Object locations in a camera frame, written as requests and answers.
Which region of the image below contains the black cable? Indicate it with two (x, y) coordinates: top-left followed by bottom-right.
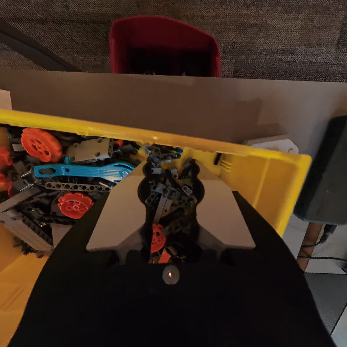
(297, 224), (347, 263)

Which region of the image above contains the white bracket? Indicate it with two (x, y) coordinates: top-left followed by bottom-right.
(243, 134), (299, 155)

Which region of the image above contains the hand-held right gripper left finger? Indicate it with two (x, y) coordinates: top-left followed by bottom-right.
(86, 158), (153, 262)

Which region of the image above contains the light grey motor block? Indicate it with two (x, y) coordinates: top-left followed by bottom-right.
(66, 137), (114, 163)

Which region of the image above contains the dark grey device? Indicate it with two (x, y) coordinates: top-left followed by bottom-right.
(293, 116), (347, 224)

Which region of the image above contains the blue brick separator tool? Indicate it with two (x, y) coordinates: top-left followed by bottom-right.
(34, 161), (136, 185)

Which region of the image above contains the pile of building brick pieces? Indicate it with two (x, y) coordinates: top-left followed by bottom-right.
(0, 126), (201, 265)

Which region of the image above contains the yellow plastic bin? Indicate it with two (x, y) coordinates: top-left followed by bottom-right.
(0, 108), (312, 347)

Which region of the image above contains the white desk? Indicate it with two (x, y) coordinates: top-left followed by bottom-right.
(0, 68), (347, 274)

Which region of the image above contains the red plastic bin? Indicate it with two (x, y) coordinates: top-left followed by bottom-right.
(109, 15), (221, 78)

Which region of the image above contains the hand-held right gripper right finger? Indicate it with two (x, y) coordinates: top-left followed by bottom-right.
(187, 158), (256, 262)

